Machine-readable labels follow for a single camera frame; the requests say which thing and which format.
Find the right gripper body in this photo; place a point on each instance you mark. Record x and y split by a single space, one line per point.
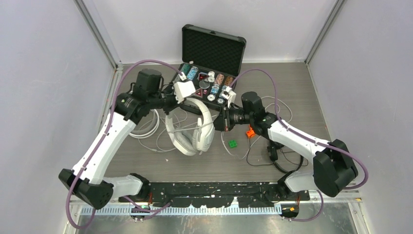
228 123

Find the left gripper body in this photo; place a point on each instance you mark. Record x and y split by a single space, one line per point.
169 97

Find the white gaming headset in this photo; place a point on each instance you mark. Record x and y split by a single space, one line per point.
194 140

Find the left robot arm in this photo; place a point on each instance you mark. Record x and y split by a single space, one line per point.
86 179

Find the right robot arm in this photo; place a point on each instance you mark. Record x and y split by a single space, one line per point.
333 167

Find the green toy brick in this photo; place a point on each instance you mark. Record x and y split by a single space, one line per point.
232 143

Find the orange toy brick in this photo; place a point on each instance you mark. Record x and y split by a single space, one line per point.
250 133

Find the black poker chip case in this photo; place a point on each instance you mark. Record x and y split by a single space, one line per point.
211 60

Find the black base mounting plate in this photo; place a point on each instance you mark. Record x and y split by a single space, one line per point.
215 194

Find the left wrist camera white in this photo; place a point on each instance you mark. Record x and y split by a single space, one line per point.
183 90

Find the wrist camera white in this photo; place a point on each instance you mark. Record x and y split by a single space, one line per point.
183 90
229 95

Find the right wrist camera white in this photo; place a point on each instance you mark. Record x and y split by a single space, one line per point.
229 95

